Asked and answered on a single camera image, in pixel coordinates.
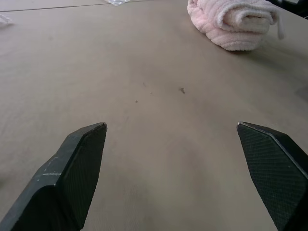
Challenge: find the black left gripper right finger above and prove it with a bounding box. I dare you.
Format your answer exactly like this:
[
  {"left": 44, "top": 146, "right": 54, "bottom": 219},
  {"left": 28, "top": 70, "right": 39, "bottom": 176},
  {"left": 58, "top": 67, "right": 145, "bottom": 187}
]
[{"left": 236, "top": 121, "right": 308, "bottom": 231}]

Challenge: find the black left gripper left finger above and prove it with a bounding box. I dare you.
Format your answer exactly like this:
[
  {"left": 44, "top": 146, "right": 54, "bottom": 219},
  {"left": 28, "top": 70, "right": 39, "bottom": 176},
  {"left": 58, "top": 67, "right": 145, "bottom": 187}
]
[{"left": 0, "top": 122, "right": 108, "bottom": 231}]

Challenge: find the pink rolled towel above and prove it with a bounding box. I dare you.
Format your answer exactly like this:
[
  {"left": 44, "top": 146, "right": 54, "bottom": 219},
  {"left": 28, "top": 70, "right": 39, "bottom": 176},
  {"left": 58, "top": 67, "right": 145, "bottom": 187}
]
[{"left": 187, "top": 0, "right": 285, "bottom": 51}]

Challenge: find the clear plastic wrapper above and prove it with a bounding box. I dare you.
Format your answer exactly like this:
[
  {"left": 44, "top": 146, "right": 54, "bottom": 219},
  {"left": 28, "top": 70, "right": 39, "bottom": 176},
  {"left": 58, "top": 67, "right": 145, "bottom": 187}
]
[{"left": 103, "top": 0, "right": 132, "bottom": 7}]

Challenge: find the white cloth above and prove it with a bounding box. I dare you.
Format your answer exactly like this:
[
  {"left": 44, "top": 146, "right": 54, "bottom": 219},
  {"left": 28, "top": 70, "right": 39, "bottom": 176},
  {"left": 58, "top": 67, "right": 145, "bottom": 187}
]
[{"left": 0, "top": 13, "right": 14, "bottom": 27}]

